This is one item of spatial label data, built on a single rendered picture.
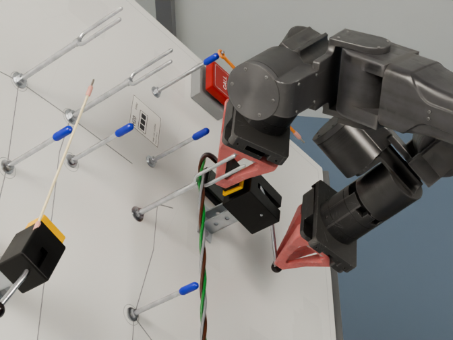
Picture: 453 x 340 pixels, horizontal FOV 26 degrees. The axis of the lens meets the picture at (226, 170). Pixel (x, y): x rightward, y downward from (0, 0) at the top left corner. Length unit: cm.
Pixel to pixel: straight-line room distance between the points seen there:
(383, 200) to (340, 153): 7
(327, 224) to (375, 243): 139
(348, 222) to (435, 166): 12
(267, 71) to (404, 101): 13
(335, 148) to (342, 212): 8
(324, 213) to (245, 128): 17
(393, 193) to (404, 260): 142
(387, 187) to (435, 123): 19
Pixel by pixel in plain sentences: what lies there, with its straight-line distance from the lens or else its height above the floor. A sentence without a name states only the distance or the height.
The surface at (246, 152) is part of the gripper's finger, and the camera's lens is 103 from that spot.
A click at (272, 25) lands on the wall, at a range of 255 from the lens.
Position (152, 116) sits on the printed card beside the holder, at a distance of 117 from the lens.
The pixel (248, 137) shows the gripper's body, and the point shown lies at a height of 126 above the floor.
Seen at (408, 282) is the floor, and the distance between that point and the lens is 245.
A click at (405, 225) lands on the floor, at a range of 256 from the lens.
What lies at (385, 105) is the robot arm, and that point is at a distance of 93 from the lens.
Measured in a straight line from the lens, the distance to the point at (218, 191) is 119.
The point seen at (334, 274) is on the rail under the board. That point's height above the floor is 86.
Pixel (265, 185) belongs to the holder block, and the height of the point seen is 114.
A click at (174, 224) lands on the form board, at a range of 111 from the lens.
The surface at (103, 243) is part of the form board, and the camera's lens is 100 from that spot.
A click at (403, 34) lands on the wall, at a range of 256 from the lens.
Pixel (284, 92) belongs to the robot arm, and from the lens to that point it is 90.
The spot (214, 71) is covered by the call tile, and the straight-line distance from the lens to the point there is 127.
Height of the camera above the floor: 201
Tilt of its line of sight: 50 degrees down
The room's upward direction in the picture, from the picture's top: straight up
